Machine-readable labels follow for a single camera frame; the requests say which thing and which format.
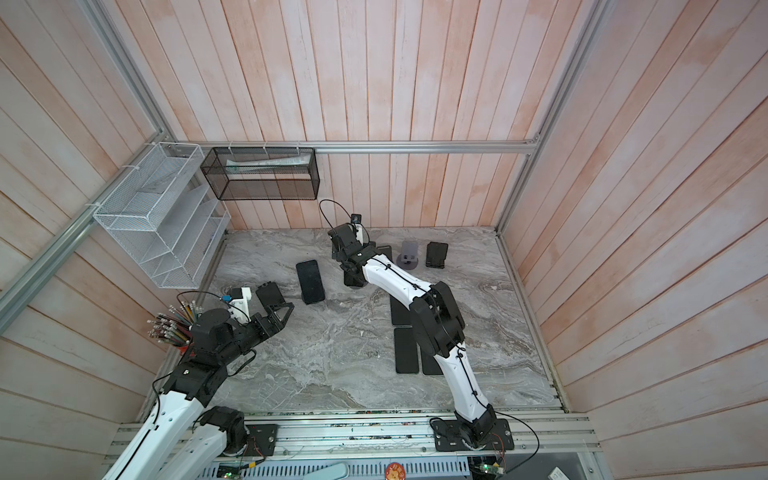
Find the black phone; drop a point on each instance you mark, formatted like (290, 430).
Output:
(400, 314)
(406, 351)

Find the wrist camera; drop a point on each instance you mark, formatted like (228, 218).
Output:
(237, 301)
(357, 226)

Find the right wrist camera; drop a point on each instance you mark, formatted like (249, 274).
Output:
(357, 226)

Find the black mesh basket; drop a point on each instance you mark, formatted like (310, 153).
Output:
(262, 173)

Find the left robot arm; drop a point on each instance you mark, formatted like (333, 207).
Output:
(183, 434)

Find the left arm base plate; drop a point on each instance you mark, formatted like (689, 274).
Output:
(258, 441)

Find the purple phone stand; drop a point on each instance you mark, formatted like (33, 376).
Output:
(408, 258)

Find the green phone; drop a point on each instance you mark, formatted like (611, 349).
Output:
(354, 278)

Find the bundle of pencils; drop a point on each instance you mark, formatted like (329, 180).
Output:
(174, 327)

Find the aluminium rail front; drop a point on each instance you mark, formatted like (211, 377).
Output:
(417, 433)

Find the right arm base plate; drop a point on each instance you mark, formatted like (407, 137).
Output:
(459, 435)

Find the blue phone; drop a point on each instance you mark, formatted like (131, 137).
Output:
(310, 281)

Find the black stand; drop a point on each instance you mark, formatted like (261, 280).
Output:
(270, 296)
(436, 255)

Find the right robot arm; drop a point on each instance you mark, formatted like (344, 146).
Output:
(436, 320)

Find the grey round stand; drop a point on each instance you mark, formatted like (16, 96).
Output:
(385, 250)

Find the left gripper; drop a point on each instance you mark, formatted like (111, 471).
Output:
(273, 318)

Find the white wire mesh shelf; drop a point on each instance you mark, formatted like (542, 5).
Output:
(167, 222)

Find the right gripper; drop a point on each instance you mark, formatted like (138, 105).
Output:
(335, 255)

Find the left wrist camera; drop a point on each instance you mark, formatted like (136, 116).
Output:
(237, 301)

